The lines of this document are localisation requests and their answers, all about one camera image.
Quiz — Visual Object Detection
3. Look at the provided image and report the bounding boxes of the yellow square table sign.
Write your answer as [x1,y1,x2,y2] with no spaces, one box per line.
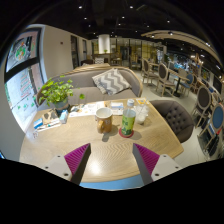
[134,97,148,106]

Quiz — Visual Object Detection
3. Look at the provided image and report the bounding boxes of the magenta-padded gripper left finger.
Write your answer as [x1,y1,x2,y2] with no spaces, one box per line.
[42,142,92,186]

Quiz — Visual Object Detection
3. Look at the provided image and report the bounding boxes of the group of dining chairs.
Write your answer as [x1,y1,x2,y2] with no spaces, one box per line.
[128,53,224,161]

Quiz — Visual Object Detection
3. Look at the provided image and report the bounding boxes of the group of ceiling lights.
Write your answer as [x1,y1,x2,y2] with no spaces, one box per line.
[76,3,214,48]

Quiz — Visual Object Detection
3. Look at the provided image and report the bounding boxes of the white tube with teal cap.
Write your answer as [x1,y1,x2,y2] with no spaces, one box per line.
[48,121,62,129]

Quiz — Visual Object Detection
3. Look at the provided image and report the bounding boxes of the printed menu sheet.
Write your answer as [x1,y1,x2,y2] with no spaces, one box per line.
[68,101,106,118]

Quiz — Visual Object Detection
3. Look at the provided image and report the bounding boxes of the grey tufted armchair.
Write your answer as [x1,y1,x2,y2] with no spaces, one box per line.
[148,99,195,144]

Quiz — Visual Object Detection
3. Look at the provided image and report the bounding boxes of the flat round red coaster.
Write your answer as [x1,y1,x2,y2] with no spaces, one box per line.
[118,127,135,139]

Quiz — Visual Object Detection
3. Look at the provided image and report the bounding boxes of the window with festive decals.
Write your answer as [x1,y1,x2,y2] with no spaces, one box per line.
[3,28,44,131]

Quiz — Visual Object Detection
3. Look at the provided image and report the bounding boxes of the grey white chevron cushion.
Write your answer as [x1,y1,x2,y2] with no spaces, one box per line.
[91,68,132,96]

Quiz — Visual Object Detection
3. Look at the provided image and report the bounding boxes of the white orange carton box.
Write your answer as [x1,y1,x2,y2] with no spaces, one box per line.
[109,101,125,116]

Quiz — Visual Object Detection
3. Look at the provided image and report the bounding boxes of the clear plastic cup with straw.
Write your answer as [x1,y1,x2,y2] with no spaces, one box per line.
[134,103,150,125]

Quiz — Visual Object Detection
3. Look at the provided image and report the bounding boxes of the light blue tissue pack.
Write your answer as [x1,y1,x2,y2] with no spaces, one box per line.
[59,109,70,125]

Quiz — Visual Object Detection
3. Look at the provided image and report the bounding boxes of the clear bottle with green label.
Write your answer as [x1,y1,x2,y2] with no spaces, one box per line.
[120,98,137,137]

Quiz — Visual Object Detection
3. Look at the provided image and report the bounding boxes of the mustard yellow ceramic mug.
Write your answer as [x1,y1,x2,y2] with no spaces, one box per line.
[94,107,114,134]

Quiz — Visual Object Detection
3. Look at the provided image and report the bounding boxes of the green potted plant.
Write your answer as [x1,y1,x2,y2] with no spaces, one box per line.
[38,75,86,116]

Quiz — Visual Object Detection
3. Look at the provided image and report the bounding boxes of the curved grey sofa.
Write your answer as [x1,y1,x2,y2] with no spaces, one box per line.
[35,64,144,111]

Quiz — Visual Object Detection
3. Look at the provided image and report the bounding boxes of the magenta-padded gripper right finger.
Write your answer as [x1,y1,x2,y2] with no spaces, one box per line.
[132,142,184,186]

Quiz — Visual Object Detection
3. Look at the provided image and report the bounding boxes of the white ointment tube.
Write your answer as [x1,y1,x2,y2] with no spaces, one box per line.
[37,124,51,132]

